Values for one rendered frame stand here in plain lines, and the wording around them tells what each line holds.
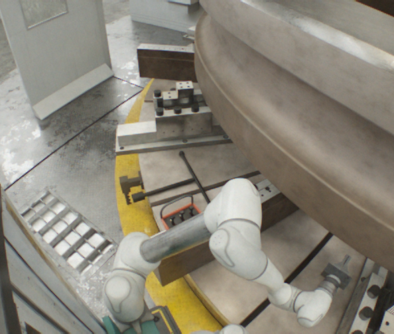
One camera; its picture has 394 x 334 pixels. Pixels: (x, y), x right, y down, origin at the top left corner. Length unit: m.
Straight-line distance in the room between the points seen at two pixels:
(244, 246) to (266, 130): 0.91
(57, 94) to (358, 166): 3.59
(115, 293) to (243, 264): 0.57
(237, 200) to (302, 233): 1.36
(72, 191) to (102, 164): 0.41
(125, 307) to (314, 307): 0.75
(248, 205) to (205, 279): 1.11
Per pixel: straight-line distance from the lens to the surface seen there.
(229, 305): 1.96
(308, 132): 1.60
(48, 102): 4.16
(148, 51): 3.58
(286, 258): 2.16
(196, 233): 1.10
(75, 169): 3.20
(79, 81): 4.39
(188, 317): 2.26
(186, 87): 2.52
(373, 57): 1.18
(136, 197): 2.36
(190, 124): 2.55
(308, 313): 1.33
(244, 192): 1.00
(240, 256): 0.89
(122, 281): 1.29
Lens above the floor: 2.15
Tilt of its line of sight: 46 degrees down
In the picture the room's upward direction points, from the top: straight up
